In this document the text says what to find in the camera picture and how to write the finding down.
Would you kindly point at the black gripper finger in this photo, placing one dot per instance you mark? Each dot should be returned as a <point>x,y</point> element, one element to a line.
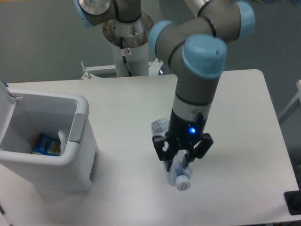
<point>200,150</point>
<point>165,151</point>

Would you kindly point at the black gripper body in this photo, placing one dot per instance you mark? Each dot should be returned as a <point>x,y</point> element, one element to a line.
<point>181,132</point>

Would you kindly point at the clear plastic bottle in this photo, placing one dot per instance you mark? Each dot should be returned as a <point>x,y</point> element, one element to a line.
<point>179,174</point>

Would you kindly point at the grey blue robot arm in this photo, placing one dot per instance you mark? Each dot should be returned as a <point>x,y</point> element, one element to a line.
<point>194,51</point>

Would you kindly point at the white trash can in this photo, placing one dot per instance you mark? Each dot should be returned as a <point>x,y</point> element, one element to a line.
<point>24,114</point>

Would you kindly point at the black clamp at table corner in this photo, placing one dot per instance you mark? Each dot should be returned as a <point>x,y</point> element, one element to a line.
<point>293,201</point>

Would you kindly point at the blue snack package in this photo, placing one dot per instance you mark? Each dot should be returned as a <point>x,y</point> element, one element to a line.
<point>46,145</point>

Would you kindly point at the white metal frame bracket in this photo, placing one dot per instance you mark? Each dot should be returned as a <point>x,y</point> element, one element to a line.
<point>90,72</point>

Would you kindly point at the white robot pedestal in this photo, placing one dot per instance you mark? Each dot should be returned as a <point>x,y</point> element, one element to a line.
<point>129,42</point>

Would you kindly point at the white frame at right edge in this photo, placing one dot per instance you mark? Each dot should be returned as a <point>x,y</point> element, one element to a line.
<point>292,105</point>

